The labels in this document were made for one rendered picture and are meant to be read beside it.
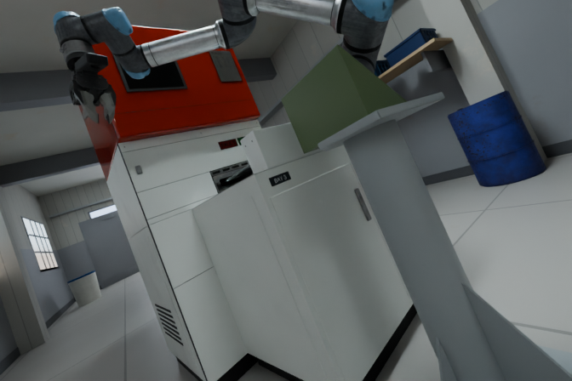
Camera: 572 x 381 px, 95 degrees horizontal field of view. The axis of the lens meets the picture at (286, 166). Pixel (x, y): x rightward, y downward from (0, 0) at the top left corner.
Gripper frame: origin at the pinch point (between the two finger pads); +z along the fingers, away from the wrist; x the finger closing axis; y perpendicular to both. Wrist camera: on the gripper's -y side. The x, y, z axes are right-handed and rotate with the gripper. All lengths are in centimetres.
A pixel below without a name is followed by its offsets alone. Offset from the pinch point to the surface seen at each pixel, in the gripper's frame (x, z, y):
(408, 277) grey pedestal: -47, 72, -34
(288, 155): -49, 23, -14
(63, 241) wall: -153, -193, 951
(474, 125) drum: -267, 37, -58
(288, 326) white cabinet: -39, 77, 11
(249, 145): -38.3, 15.6, -8.3
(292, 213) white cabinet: -41, 43, -10
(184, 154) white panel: -49, -10, 46
